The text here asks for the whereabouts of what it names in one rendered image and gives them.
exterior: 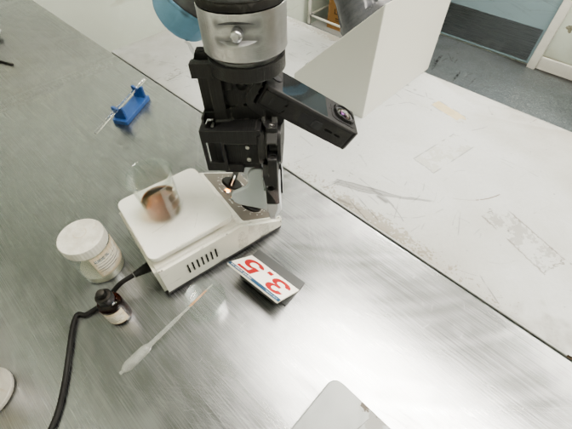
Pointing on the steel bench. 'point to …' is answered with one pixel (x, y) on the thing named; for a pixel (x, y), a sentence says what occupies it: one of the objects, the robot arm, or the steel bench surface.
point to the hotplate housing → (206, 248)
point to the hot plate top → (168, 233)
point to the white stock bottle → (5, 386)
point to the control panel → (231, 196)
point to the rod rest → (124, 116)
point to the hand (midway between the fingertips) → (278, 202)
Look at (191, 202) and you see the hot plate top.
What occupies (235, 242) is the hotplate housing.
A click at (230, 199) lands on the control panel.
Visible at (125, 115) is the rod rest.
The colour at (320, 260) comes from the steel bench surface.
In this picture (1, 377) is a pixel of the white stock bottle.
